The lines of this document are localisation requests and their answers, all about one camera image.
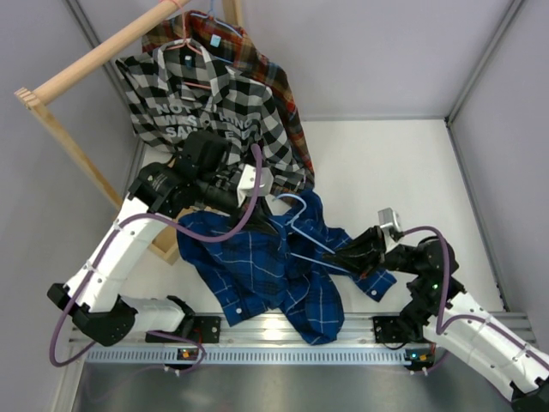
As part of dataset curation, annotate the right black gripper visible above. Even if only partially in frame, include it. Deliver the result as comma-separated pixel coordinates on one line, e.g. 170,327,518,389
321,224,422,278

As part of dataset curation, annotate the blue plaid shirt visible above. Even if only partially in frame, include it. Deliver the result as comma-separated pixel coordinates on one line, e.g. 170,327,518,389
177,191,396,325

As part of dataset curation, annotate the light blue wire hanger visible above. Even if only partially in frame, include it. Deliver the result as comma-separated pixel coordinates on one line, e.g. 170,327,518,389
274,193,350,274

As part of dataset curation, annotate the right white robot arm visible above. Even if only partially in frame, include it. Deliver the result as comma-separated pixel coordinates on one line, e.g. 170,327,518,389
323,224,548,411

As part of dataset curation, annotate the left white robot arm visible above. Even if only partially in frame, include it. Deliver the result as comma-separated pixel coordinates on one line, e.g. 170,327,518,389
47,132,273,347

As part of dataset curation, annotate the black white checkered shirt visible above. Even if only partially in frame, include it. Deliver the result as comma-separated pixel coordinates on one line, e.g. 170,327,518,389
115,42,307,194

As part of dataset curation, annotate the red brown plaid shirt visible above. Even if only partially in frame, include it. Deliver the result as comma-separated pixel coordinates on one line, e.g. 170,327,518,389
142,11,315,189

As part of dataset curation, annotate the blue hanger under plaid shirt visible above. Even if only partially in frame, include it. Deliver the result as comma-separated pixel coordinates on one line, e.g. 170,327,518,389
188,1,244,64

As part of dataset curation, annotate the wooden clothes rack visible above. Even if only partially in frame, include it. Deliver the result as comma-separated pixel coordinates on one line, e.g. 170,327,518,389
14,0,244,267

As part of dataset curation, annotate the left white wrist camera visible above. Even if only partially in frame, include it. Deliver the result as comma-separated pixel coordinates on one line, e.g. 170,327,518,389
236,164,274,208

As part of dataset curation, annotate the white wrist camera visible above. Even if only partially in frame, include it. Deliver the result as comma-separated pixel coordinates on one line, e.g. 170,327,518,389
377,208,403,239
236,164,274,208

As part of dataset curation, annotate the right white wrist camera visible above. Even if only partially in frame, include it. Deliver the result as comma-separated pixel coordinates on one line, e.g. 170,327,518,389
377,208,403,239

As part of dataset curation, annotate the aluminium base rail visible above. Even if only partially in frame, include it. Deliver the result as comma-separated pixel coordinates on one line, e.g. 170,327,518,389
69,312,535,344

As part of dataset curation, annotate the pink wire hanger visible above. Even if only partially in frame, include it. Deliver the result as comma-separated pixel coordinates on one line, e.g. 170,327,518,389
164,13,215,93

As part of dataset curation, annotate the perforated cable duct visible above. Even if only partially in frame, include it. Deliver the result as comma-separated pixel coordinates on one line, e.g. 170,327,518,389
85,345,434,367

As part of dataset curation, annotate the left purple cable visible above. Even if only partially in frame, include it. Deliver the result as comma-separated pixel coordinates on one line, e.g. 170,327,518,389
48,143,263,374

